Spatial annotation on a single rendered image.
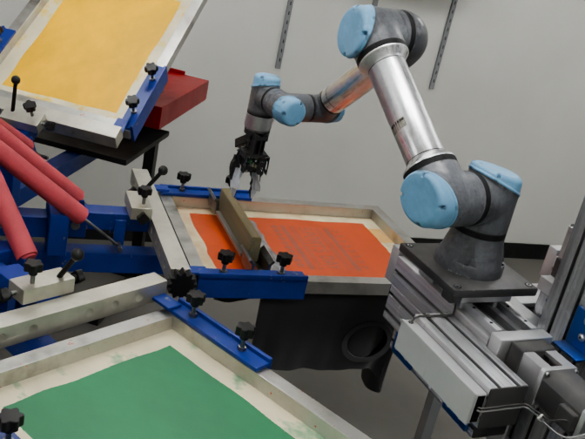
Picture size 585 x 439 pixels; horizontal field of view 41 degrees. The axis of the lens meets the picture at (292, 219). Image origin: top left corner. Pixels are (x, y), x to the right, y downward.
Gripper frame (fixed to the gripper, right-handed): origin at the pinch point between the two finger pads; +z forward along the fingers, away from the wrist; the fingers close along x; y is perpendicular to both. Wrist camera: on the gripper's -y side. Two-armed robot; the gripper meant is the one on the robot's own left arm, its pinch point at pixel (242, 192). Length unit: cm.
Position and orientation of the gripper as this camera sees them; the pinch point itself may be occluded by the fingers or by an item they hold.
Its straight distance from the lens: 228.4
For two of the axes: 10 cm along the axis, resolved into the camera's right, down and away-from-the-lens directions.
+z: -2.1, 9.0, 3.8
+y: 3.2, 4.3, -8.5
